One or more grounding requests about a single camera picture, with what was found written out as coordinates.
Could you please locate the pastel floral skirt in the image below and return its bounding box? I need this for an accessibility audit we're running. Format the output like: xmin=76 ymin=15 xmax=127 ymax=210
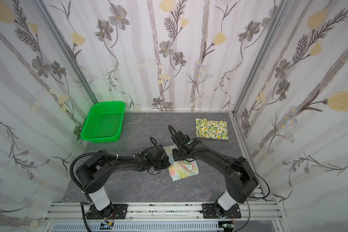
xmin=164 ymin=146 xmax=199 ymax=182

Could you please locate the lemon print yellow skirt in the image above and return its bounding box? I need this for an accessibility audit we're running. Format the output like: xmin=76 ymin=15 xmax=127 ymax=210
xmin=195 ymin=119 xmax=229 ymax=140

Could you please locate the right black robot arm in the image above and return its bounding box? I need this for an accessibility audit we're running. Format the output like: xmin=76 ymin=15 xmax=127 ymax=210
xmin=171 ymin=131 xmax=259 ymax=218

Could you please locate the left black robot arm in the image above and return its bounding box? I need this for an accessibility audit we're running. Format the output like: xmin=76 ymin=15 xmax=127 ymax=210
xmin=70 ymin=145 xmax=170 ymax=220

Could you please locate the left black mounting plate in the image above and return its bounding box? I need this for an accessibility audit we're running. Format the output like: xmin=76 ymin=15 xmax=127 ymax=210
xmin=111 ymin=204 xmax=129 ymax=220

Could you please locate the black mounting plate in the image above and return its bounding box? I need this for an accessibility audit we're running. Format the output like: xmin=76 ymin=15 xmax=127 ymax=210
xmin=111 ymin=204 xmax=129 ymax=220
xmin=200 ymin=203 xmax=242 ymax=219

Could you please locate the green plastic basket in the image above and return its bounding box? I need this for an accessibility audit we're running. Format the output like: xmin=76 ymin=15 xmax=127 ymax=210
xmin=81 ymin=101 xmax=126 ymax=143

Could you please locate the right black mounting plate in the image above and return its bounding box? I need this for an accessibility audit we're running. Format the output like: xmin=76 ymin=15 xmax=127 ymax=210
xmin=200 ymin=203 xmax=242 ymax=219

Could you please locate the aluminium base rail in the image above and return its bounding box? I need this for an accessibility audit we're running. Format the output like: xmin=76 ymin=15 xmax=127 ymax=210
xmin=44 ymin=201 xmax=283 ymax=222

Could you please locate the white slotted cable duct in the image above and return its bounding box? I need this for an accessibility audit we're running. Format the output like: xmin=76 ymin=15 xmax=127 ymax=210
xmin=45 ymin=221 xmax=224 ymax=232

